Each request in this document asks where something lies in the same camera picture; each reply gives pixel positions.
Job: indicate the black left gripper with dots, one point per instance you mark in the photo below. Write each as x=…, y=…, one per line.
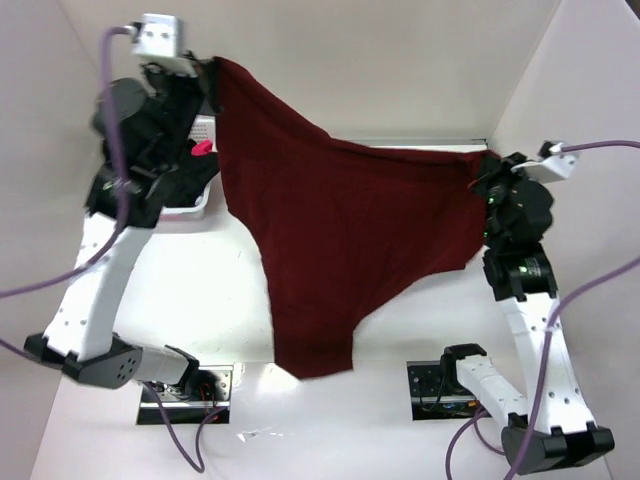
x=198, y=80

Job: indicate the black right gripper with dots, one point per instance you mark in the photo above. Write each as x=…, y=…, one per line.
x=498, y=170

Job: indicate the dark red t-shirt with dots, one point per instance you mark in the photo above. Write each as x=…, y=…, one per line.
x=341, y=228

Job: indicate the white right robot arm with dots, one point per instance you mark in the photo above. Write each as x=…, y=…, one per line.
x=549, y=426

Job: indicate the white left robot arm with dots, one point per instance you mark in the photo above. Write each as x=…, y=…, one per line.
x=81, y=340

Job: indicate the white plastic basket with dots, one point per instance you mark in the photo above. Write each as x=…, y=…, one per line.
x=202, y=129

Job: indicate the pink garment in basket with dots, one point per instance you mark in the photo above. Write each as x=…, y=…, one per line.
x=202, y=148

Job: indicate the black t-shirt in basket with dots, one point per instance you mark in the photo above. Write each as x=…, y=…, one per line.
x=191, y=177

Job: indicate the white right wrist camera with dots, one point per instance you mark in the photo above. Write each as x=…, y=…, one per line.
x=553, y=164

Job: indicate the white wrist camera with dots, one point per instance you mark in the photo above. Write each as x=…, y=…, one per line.
x=553, y=164
x=157, y=36

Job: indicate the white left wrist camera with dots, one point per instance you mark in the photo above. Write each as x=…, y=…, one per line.
x=157, y=36

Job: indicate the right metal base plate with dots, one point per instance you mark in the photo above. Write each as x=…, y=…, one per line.
x=434, y=398

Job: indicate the metal base plate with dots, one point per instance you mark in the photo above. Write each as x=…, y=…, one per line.
x=212, y=394
x=434, y=398

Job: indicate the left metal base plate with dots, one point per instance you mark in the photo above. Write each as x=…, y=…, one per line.
x=212, y=394

